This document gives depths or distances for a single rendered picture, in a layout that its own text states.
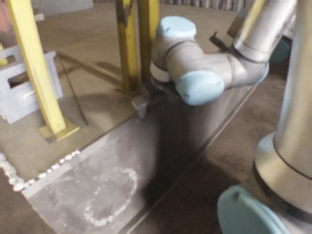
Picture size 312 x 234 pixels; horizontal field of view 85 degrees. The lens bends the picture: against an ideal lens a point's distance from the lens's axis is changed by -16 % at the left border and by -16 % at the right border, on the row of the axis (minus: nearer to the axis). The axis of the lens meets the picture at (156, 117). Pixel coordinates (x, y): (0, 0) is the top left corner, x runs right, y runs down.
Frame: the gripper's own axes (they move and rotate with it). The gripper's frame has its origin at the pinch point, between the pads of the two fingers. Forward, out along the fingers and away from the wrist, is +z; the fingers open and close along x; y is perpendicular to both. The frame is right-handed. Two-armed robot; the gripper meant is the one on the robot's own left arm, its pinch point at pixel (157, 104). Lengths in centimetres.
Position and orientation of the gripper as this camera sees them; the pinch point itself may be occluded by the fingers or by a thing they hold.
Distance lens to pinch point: 72.3
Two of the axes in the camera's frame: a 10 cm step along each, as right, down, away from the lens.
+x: -8.1, 4.4, -3.9
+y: -5.7, -7.4, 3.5
